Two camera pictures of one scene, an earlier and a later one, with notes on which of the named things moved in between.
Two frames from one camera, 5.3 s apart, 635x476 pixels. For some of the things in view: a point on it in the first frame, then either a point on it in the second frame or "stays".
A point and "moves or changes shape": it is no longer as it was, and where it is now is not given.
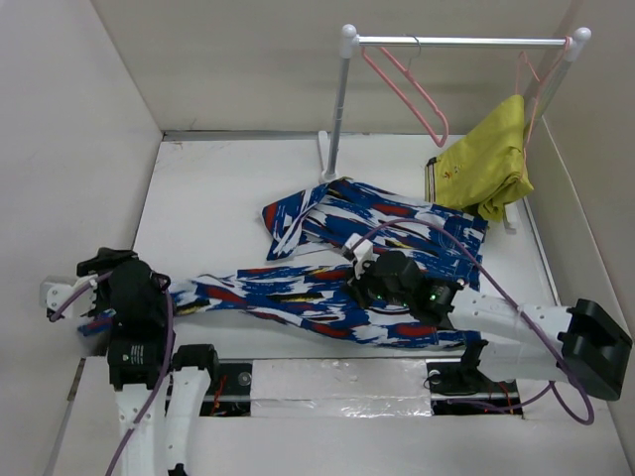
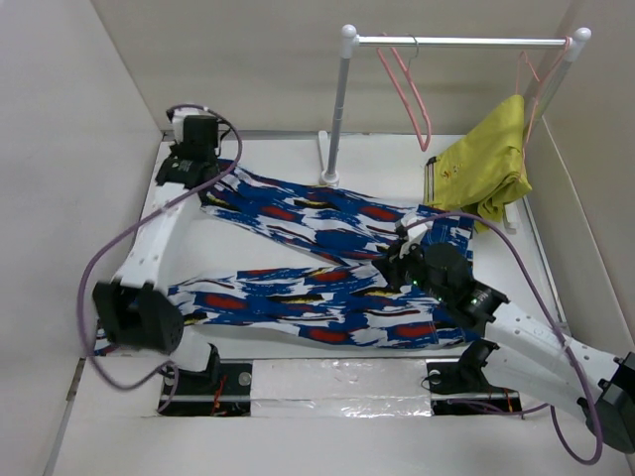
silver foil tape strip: [337, 388] stays
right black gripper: [357, 286] → [391, 266]
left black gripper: [102, 262] → [175, 149]
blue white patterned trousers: [310, 290] moves or changes shape
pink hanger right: [540, 82] stays
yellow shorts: [484, 171] stays
